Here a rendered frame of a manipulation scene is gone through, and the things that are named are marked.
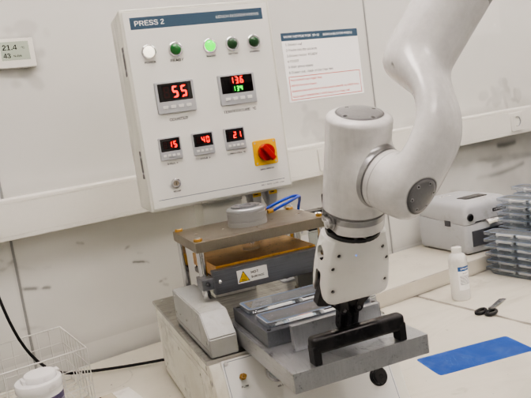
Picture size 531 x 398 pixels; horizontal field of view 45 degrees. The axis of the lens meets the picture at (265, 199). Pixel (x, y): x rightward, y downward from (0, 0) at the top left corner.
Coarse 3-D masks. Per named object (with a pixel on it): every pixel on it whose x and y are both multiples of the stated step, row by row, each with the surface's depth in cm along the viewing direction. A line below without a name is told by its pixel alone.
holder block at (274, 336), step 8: (240, 312) 109; (264, 312) 107; (240, 320) 109; (248, 320) 104; (256, 320) 103; (304, 320) 100; (248, 328) 105; (256, 328) 101; (264, 328) 99; (272, 328) 98; (280, 328) 98; (288, 328) 98; (256, 336) 102; (264, 336) 98; (272, 336) 97; (280, 336) 97; (288, 336) 98; (272, 344) 97; (280, 344) 98
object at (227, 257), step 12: (264, 240) 135; (276, 240) 133; (288, 240) 131; (300, 240) 129; (216, 252) 130; (228, 252) 128; (240, 252) 126; (252, 252) 125; (264, 252) 123; (276, 252) 122; (288, 252) 122; (216, 264) 119; (228, 264) 118
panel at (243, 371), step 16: (224, 368) 106; (240, 368) 107; (256, 368) 108; (384, 368) 114; (240, 384) 106; (256, 384) 107; (272, 384) 108; (336, 384) 110; (352, 384) 111; (368, 384) 112; (384, 384) 113
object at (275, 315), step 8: (296, 304) 105; (304, 304) 105; (312, 304) 104; (272, 312) 103; (280, 312) 103; (288, 312) 102; (296, 312) 101; (304, 312) 101; (264, 320) 100; (272, 320) 99
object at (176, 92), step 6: (174, 84) 132; (180, 84) 133; (186, 84) 133; (162, 90) 132; (168, 90) 132; (174, 90) 133; (180, 90) 133; (186, 90) 134; (168, 96) 132; (174, 96) 133; (180, 96) 133; (186, 96) 134
